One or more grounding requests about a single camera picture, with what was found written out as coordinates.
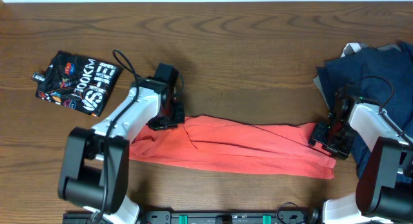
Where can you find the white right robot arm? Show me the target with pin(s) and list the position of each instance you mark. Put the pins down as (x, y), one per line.
(379, 197)

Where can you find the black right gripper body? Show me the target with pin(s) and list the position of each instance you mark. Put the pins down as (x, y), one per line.
(337, 138)

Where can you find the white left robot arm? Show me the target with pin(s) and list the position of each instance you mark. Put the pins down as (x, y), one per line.
(94, 173)

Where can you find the grey white garment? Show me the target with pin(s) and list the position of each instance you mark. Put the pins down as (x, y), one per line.
(352, 48)

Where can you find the navy blue garment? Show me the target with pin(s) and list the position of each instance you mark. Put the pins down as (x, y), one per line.
(385, 77)

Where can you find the orange printed t-shirt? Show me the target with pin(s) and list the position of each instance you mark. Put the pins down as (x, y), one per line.
(221, 145)

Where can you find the black printed folded t-shirt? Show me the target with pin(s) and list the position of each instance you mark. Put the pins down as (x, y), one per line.
(78, 82)

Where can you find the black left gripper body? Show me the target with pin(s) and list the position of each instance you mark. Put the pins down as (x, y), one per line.
(166, 121)

